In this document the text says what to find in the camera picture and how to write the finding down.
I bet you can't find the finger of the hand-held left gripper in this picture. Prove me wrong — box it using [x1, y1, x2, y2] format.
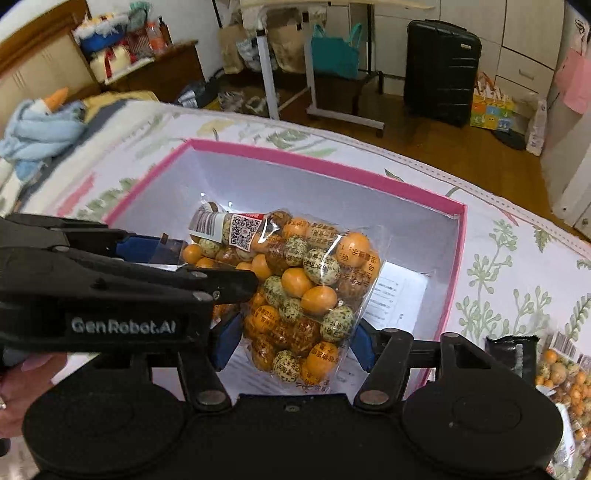
[65, 232, 184, 267]
[92, 264, 260, 300]

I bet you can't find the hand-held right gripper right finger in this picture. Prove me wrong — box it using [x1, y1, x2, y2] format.
[353, 318, 491, 414]

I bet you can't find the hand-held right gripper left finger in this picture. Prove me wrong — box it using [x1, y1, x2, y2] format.
[178, 310, 245, 414]

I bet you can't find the clear bag of snack balls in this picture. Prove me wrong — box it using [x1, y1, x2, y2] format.
[534, 329, 591, 477]
[181, 202, 385, 394]

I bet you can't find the pink cardboard box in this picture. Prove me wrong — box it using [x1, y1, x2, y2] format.
[104, 138, 468, 394]

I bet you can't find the person's left hand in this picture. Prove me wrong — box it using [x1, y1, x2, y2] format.
[0, 353, 70, 439]

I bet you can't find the blue plush toy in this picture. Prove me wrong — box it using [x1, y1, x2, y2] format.
[0, 87, 89, 163]

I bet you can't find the wooden sideboard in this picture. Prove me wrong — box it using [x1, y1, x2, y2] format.
[105, 39, 207, 103]

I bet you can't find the light wooden cabinet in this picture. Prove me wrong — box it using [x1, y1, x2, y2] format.
[0, 0, 101, 136]

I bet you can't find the orange bottle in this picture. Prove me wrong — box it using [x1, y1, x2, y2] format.
[147, 22, 175, 52]

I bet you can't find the white rolling table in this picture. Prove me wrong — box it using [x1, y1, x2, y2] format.
[239, 0, 435, 138]

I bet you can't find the blue basket with white plush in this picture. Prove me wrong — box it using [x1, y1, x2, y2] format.
[73, 11, 131, 55]

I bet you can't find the brown paper bag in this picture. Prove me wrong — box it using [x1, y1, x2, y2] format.
[218, 25, 252, 75]
[268, 22, 311, 75]

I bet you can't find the teal tote bag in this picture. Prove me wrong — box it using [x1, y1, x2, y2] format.
[310, 22, 364, 80]

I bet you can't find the colourful patterned box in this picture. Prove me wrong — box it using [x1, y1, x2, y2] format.
[470, 71, 519, 136]

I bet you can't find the white plastic bag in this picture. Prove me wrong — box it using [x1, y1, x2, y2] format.
[525, 98, 551, 156]

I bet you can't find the black hard-shell suitcase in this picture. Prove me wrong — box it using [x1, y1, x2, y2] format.
[403, 19, 483, 129]

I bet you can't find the white drawer cabinet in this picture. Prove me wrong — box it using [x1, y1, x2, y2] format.
[493, 0, 566, 99]

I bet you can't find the pink hanging cloth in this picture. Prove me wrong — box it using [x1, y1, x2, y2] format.
[554, 47, 588, 114]

